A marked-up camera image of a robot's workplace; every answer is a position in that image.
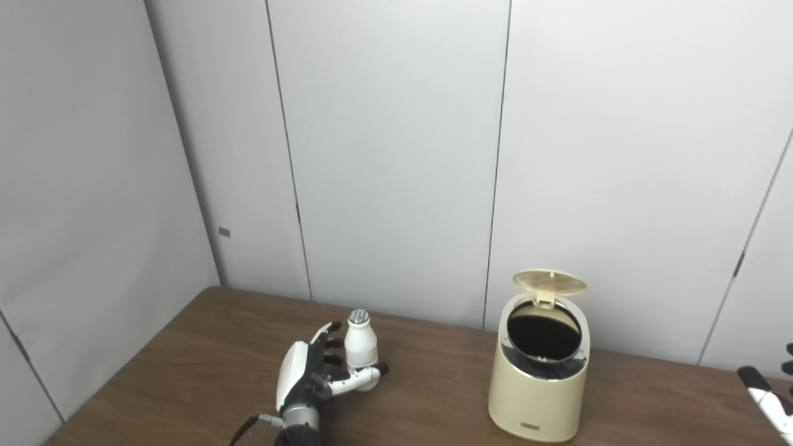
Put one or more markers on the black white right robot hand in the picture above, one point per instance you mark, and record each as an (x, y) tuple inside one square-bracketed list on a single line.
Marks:
[(774, 406)]

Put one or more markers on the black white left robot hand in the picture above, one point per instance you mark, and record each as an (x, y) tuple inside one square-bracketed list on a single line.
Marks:
[(294, 371)]

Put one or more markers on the small white plastic bottle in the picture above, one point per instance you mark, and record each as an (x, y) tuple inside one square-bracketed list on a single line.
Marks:
[(361, 347)]

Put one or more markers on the round cream bin lid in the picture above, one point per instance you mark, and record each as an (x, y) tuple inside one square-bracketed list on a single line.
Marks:
[(548, 282)]

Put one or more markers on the cream-colored bin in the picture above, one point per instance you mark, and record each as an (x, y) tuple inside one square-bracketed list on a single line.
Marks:
[(536, 402)]

